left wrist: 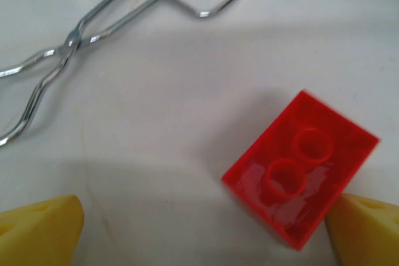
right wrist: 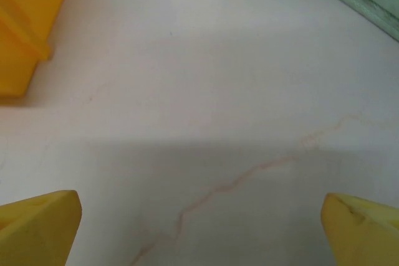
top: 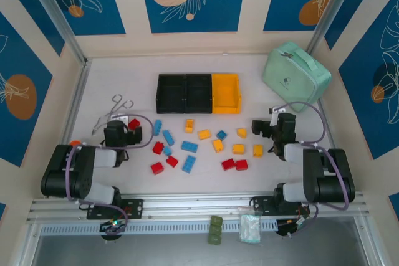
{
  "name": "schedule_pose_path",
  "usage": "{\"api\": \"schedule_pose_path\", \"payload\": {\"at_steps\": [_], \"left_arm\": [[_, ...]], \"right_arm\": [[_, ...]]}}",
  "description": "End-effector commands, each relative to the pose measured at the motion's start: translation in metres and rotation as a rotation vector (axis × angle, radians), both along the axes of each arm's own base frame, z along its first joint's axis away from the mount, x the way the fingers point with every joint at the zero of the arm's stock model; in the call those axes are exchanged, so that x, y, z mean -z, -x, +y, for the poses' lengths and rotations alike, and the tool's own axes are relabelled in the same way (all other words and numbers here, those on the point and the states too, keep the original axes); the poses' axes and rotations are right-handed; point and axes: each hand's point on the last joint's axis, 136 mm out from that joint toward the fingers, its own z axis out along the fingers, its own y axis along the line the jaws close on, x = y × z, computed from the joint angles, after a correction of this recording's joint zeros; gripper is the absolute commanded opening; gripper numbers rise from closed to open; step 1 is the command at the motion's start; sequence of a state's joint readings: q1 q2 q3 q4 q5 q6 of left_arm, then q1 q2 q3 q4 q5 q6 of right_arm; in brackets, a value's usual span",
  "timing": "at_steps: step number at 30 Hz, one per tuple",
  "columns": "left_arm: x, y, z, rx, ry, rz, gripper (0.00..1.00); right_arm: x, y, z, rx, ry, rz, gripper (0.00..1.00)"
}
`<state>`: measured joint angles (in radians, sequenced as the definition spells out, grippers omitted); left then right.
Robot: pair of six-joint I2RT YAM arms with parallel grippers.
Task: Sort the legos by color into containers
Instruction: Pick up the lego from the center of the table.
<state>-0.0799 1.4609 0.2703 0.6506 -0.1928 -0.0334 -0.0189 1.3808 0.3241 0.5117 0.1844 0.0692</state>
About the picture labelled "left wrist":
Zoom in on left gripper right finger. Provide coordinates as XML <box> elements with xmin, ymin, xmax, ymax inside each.
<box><xmin>324</xmin><ymin>192</ymin><xmax>399</xmax><ymax>266</ymax></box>

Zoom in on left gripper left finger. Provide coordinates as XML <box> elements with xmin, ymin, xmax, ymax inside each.
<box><xmin>0</xmin><ymin>194</ymin><xmax>85</xmax><ymax>266</ymax></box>

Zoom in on red lego brick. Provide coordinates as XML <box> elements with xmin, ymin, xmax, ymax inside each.
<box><xmin>220</xmin><ymin>88</ymin><xmax>382</xmax><ymax>251</ymax></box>

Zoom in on metal scissor tongs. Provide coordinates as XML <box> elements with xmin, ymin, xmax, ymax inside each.
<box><xmin>0</xmin><ymin>0</ymin><xmax>243</xmax><ymax>148</ymax></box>

